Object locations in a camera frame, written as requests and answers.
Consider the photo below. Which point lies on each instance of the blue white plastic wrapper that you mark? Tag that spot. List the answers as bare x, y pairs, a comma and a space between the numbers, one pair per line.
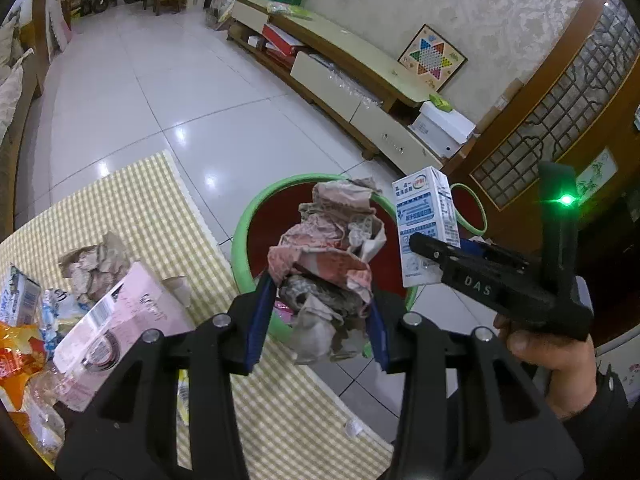
60, 310

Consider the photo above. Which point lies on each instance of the pink foam mats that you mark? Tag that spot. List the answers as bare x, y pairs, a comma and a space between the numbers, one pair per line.
60, 25

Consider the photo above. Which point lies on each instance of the large red bin green rim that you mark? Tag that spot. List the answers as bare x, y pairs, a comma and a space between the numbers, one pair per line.
260, 225

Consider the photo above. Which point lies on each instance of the long cream TV cabinet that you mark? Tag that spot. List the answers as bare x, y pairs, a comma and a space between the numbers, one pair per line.
350, 50

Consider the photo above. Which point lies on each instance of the person's right forearm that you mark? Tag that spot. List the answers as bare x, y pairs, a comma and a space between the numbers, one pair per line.
600, 435

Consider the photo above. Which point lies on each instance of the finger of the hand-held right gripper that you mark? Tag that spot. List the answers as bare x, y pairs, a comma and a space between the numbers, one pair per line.
495, 256
450, 265

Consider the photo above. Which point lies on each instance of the pink carton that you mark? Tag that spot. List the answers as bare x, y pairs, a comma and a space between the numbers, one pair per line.
115, 320

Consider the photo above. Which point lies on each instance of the red flat box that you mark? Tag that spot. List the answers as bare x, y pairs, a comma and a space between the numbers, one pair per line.
280, 40

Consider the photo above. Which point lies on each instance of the small white plastic scrap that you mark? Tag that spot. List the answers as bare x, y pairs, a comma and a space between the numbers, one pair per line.
352, 427

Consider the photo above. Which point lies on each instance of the wooden lattice door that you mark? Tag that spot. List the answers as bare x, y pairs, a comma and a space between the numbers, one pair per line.
550, 110

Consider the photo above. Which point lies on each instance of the small green packet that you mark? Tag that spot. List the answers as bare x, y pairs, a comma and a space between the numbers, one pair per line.
440, 102

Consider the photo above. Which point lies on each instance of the green plastic bag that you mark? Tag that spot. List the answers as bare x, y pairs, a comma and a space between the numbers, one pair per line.
287, 9

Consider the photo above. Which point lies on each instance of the orange snack packet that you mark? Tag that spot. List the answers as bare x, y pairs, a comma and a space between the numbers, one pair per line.
15, 355

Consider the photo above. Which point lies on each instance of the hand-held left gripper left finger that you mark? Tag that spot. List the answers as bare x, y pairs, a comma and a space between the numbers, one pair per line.
260, 320

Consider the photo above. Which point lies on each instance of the beige paper piece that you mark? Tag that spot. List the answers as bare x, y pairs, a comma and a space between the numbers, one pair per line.
176, 290

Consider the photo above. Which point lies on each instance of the yellow packet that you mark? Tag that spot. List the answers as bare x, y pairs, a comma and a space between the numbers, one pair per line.
183, 400

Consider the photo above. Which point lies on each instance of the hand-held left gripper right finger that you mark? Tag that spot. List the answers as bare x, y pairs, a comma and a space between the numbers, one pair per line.
377, 335

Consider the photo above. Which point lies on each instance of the white cardboard box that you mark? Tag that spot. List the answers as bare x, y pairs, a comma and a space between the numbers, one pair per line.
440, 125

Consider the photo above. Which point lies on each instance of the star checkers game board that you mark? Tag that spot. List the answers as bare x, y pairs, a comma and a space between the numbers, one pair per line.
432, 57

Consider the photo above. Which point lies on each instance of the small red bin green rim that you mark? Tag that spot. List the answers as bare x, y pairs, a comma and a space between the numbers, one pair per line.
466, 206

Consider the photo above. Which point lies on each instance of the person's right hand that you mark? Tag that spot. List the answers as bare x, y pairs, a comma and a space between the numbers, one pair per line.
550, 360

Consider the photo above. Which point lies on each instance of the paper ball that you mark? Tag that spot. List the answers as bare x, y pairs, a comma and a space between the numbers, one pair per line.
325, 255

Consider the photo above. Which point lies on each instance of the blue white drink carton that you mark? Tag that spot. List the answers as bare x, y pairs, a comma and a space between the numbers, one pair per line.
20, 295

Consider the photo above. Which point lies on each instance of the beige striped sofa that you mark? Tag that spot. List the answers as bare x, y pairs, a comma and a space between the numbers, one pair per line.
10, 100

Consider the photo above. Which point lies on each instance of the crumpled brown paper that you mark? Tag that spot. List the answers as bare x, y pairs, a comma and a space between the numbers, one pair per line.
95, 265

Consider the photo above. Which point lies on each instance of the clear plastic bottle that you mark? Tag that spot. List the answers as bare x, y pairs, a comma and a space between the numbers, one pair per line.
45, 400

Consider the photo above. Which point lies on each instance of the yellow checkered tablecloth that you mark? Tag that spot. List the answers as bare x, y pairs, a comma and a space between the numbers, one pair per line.
150, 200

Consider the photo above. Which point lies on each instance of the white blue milk carton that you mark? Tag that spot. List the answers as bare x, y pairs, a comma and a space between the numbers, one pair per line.
425, 210

